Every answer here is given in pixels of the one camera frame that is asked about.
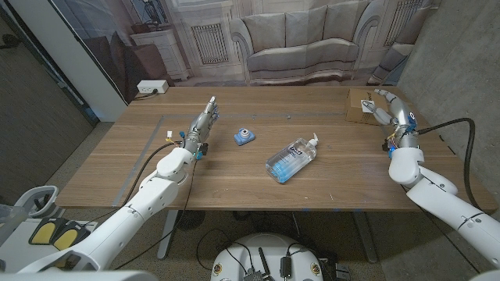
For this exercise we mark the clear pump dispenser bottle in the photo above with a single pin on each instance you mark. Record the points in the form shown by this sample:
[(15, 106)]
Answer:
[(290, 161)]

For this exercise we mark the grey metal table leg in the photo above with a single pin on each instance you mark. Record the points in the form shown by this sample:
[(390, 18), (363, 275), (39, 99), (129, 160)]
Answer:
[(167, 234), (365, 236)]

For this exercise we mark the printed living room backdrop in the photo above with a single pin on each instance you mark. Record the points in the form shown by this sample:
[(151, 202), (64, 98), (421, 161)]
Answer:
[(297, 43)]

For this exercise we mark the blue toy camera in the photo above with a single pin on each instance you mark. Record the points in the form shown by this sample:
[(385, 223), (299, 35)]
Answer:
[(244, 137)]

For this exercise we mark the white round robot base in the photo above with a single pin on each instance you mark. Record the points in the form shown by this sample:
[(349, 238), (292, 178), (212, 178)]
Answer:
[(269, 253)]

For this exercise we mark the white grey hollow stand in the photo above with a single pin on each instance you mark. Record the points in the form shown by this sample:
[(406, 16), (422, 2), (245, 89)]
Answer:
[(47, 192)]

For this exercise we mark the white power strip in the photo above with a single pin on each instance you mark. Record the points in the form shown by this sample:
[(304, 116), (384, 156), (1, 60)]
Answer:
[(151, 86)]

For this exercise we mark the black round floor object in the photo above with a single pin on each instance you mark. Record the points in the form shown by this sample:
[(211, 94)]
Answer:
[(190, 219)]

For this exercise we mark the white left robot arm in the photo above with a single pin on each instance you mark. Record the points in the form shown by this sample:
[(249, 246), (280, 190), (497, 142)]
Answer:
[(129, 222)]

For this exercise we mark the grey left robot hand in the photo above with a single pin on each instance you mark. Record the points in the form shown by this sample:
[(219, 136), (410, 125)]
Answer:
[(199, 129)]

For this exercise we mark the white card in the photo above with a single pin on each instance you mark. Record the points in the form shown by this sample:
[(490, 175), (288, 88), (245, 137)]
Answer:
[(367, 109)]

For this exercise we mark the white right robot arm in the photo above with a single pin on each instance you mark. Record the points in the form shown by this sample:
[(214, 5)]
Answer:
[(441, 203)]

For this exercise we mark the yellow black foot pedal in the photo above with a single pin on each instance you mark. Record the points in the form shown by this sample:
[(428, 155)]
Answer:
[(66, 239), (43, 233)]

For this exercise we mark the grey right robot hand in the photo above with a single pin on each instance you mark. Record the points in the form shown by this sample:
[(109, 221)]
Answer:
[(404, 117)]

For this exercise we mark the black adapter on base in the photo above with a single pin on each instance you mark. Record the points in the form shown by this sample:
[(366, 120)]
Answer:
[(285, 266)]

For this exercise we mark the brown cardboard box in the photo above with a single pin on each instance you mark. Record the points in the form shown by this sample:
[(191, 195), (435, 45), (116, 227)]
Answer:
[(354, 105)]

